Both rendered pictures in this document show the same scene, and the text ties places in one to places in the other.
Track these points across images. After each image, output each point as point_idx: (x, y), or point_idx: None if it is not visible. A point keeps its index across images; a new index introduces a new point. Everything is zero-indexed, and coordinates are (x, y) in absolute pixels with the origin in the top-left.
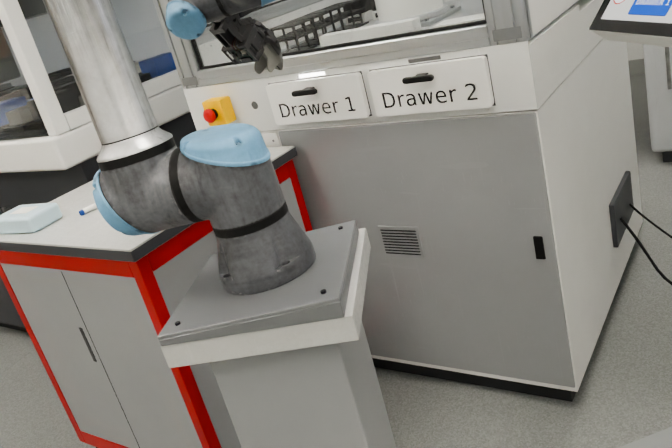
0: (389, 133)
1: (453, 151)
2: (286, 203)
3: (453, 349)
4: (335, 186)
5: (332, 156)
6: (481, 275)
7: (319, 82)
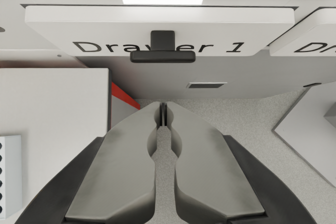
0: (260, 55)
1: (320, 63)
2: (116, 115)
3: (208, 97)
4: (154, 73)
5: (161, 63)
6: (254, 89)
7: (190, 26)
